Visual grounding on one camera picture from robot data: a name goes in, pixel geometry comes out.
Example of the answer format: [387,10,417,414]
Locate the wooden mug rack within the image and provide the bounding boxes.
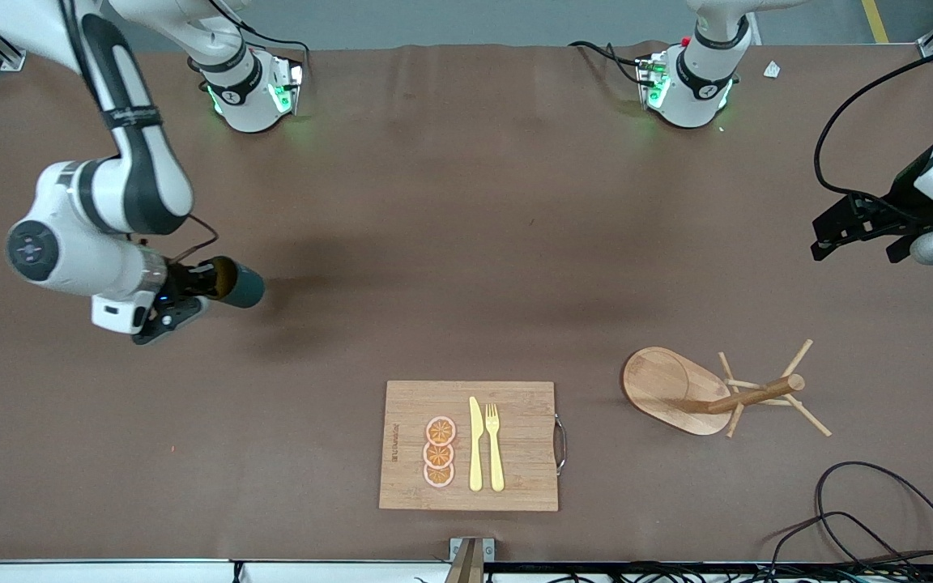
[620,338,833,439]

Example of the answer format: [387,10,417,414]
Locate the black looped floor cable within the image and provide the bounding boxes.
[762,510,933,576]
[815,461,933,572]

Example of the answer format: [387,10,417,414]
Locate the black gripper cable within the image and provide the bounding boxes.
[813,45,933,213]
[167,212,220,264]

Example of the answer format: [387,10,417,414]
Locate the yellow plastic knife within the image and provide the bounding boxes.
[468,396,485,492]

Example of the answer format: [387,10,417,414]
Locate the black base cable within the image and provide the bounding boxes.
[232,20,312,78]
[568,40,647,86]

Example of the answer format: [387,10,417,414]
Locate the wooden cutting board metal handle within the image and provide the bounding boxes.
[378,380,569,513]

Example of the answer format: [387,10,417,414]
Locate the yellow plastic fork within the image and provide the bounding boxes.
[485,403,506,492]

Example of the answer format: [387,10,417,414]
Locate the teal cup yellow inside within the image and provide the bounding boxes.
[211,256,266,309]

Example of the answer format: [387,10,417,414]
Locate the metal bracket with post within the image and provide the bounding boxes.
[446,537,496,583]

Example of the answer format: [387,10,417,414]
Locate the brown table mat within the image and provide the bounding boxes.
[0,40,933,564]

